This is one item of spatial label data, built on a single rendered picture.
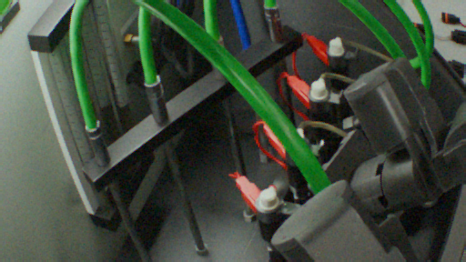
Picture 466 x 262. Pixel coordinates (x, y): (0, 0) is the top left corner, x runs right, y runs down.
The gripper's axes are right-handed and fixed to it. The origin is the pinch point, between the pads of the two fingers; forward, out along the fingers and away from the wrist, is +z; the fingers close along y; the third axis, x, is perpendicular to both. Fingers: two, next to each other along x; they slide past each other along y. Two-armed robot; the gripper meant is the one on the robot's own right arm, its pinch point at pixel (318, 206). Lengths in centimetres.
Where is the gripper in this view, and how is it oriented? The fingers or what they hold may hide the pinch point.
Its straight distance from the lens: 82.1
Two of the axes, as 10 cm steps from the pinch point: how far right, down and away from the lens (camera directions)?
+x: -6.0, 6.3, -4.8
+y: -6.4, -7.5, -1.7
